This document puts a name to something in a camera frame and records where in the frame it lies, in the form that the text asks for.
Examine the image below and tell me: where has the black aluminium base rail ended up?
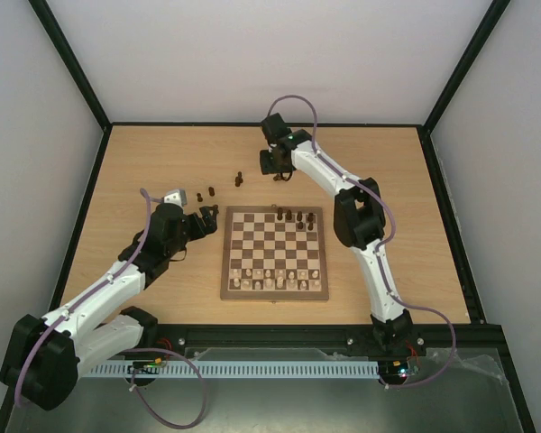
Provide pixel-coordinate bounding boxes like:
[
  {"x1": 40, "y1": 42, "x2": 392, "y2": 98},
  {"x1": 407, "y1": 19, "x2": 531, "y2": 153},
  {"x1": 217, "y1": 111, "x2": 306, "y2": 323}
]
[{"x1": 157, "y1": 324, "x2": 509, "y2": 361}]

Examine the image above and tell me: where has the black frame post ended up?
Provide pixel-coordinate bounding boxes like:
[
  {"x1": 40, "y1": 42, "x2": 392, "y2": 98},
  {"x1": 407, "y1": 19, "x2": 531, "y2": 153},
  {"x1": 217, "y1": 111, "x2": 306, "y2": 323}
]
[
  {"x1": 421, "y1": 0, "x2": 513, "y2": 134},
  {"x1": 29, "y1": 0, "x2": 114, "y2": 132}
]

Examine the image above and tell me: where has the light blue cable duct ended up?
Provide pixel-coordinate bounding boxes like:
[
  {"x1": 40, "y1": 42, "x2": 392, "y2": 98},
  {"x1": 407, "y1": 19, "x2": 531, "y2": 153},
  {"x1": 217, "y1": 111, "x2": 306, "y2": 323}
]
[{"x1": 78, "y1": 359, "x2": 381, "y2": 380}]

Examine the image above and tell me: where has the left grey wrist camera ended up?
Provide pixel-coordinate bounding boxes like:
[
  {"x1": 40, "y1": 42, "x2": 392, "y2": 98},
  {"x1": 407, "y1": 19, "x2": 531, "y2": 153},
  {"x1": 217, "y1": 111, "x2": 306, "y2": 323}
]
[{"x1": 162, "y1": 189, "x2": 188, "y2": 207}]

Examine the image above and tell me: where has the wooden chess board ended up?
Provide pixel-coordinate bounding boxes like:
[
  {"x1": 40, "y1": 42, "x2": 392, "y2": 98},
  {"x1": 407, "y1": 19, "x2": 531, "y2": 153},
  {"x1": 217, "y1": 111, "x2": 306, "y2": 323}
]
[{"x1": 220, "y1": 205, "x2": 329, "y2": 301}]

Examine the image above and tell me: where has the black frame post left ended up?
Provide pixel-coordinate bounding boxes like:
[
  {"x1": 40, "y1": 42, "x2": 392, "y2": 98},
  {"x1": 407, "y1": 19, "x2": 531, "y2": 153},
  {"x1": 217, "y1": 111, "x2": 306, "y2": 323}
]
[{"x1": 29, "y1": 0, "x2": 114, "y2": 132}]

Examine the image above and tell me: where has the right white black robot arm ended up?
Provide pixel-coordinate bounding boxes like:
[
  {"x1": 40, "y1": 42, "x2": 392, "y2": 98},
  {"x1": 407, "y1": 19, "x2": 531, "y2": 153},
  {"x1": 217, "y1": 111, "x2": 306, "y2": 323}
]
[{"x1": 260, "y1": 113, "x2": 413, "y2": 354}]

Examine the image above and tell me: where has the black frame post right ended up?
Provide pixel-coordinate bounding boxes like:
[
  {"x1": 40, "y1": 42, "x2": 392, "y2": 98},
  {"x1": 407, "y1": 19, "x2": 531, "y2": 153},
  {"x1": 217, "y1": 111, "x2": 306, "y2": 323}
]
[{"x1": 421, "y1": 0, "x2": 513, "y2": 134}]

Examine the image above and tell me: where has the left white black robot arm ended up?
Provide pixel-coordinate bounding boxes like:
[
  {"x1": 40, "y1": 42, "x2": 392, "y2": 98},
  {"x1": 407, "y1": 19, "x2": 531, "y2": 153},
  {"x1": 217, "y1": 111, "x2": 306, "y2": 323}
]
[{"x1": 0, "y1": 203, "x2": 218, "y2": 410}]

